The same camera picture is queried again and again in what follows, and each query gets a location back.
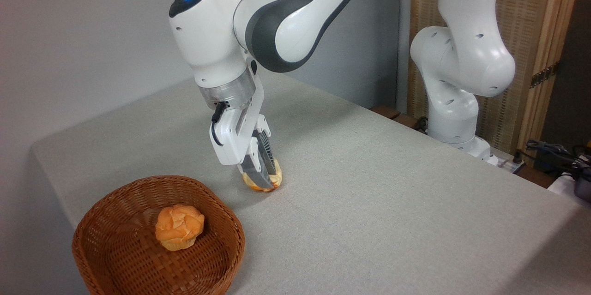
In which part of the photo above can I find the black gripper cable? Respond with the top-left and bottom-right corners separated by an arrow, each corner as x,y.
211,101 -> 228,147

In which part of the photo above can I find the brass screen hinge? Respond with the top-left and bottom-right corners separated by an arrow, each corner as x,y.
530,61 -> 561,89

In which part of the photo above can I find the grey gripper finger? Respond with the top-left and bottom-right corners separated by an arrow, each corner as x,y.
243,115 -> 278,191

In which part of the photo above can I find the wooden rattan folding screen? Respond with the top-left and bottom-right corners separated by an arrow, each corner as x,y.
406,0 -> 585,166

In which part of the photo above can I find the brown woven wicker basket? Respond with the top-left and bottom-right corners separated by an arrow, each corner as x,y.
72,175 -> 246,295

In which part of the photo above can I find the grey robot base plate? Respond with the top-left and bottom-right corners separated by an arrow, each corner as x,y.
480,146 -> 527,174

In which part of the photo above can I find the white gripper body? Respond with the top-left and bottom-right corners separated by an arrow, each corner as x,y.
210,75 -> 265,166

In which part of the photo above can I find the long croissant bread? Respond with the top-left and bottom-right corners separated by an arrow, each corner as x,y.
241,158 -> 283,193

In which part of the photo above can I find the black cable bundle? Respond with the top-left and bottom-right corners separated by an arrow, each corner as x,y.
525,139 -> 591,181

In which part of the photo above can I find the grey tablecloth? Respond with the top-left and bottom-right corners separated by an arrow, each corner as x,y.
30,67 -> 591,295

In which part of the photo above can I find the round orange bread bun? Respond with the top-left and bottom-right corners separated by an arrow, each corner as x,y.
155,205 -> 205,252

